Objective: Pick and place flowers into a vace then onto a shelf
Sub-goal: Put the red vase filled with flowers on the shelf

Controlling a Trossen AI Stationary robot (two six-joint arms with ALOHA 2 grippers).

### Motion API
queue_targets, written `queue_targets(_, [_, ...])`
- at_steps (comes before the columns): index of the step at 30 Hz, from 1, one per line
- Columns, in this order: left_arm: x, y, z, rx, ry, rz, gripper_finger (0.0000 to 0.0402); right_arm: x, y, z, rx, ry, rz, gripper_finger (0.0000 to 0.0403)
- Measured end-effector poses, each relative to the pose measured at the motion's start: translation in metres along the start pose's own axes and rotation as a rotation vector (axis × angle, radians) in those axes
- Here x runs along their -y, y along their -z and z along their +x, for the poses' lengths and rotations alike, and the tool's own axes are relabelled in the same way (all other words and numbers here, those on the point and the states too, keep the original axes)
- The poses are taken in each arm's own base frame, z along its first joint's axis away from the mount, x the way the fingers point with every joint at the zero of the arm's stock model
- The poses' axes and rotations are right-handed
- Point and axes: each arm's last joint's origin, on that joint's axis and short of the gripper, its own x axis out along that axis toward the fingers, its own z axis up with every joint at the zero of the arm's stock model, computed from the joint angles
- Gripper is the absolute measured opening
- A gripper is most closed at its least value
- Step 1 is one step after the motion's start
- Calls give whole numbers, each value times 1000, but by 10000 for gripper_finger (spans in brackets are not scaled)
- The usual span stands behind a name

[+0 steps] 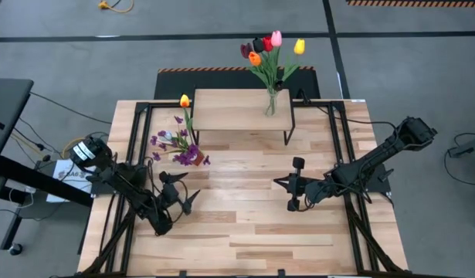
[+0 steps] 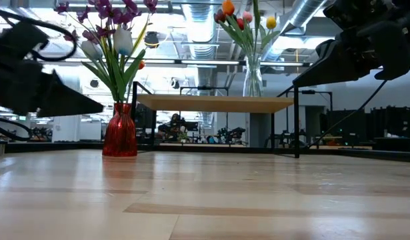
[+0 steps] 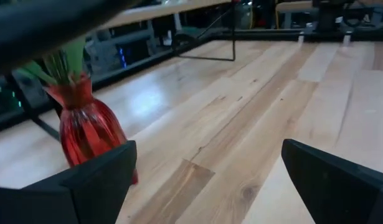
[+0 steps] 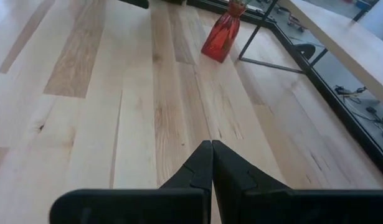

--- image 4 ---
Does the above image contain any red glass vase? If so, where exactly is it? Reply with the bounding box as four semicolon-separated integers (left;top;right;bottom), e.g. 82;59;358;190
200;0;248;64

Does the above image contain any floor cable bundle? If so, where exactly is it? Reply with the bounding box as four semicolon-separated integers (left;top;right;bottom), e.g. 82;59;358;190
333;85;383;142

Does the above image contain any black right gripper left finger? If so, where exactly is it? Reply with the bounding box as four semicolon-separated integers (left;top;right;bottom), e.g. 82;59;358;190
159;139;214;224

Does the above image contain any black table clamp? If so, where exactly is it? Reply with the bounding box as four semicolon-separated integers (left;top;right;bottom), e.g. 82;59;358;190
294;43;317;60

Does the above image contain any wooden shelf with black legs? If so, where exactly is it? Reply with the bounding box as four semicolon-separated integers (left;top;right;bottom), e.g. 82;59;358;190
238;0;383;108

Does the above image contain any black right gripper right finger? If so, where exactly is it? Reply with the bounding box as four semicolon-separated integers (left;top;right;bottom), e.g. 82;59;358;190
211;139;292;224

